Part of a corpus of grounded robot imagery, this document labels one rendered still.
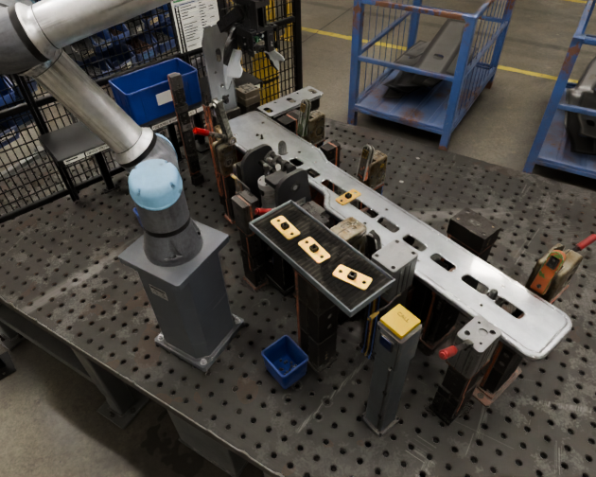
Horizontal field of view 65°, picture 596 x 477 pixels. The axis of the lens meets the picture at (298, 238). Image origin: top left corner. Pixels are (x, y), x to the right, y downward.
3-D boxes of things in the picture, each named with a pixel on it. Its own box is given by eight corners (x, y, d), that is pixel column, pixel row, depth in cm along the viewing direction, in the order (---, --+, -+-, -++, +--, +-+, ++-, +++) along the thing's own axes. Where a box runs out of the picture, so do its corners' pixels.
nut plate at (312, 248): (331, 256, 109) (331, 253, 108) (318, 264, 108) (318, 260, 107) (309, 237, 114) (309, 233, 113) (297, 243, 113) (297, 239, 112)
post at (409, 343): (399, 420, 128) (425, 326, 97) (379, 438, 124) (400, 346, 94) (378, 400, 132) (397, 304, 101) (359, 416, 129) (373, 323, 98)
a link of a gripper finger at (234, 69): (229, 92, 105) (245, 52, 102) (215, 83, 109) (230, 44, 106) (238, 96, 108) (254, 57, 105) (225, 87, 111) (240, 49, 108)
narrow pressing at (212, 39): (237, 106, 194) (227, 21, 170) (214, 115, 189) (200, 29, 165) (236, 106, 194) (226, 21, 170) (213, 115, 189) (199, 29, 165)
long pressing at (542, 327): (583, 317, 116) (586, 313, 115) (533, 370, 106) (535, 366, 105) (255, 110, 193) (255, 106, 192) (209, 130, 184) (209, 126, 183)
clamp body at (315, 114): (330, 185, 203) (332, 114, 179) (310, 197, 198) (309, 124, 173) (317, 176, 208) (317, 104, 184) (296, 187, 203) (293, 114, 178)
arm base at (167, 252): (176, 274, 115) (167, 246, 108) (131, 253, 120) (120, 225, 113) (215, 238, 124) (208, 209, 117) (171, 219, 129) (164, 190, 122)
